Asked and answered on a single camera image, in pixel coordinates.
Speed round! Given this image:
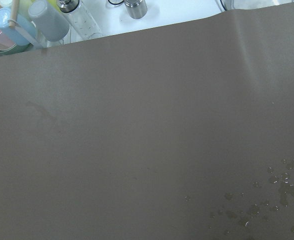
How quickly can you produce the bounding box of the glass oil dispenser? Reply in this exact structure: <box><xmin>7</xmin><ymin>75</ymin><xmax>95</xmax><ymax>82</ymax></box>
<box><xmin>56</xmin><ymin>0</ymin><xmax>103</xmax><ymax>40</ymax></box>

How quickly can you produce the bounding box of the steel bottle cap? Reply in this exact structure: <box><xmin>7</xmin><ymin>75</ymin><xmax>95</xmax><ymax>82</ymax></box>
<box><xmin>124</xmin><ymin>0</ymin><xmax>148</xmax><ymax>19</ymax></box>

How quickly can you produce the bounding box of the grey blue cup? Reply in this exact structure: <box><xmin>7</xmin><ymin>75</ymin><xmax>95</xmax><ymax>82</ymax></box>
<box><xmin>28</xmin><ymin>0</ymin><xmax>70</xmax><ymax>42</ymax></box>

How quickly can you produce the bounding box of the light blue cup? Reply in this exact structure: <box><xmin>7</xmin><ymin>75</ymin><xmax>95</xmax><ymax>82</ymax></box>
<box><xmin>0</xmin><ymin>7</ymin><xmax>37</xmax><ymax>46</ymax></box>

